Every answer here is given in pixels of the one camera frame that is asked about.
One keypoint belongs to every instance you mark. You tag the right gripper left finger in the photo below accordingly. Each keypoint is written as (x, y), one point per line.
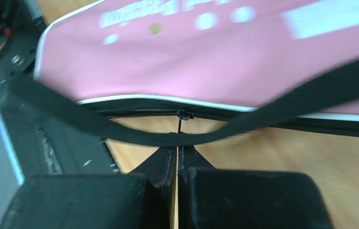
(141, 199)

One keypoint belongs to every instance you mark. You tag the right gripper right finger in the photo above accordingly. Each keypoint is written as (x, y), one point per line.
(211, 198)

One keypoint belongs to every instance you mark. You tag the pink racket cover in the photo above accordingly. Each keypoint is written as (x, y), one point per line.
(189, 72)

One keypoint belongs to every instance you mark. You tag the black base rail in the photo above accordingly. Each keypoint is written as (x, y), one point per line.
(38, 143)

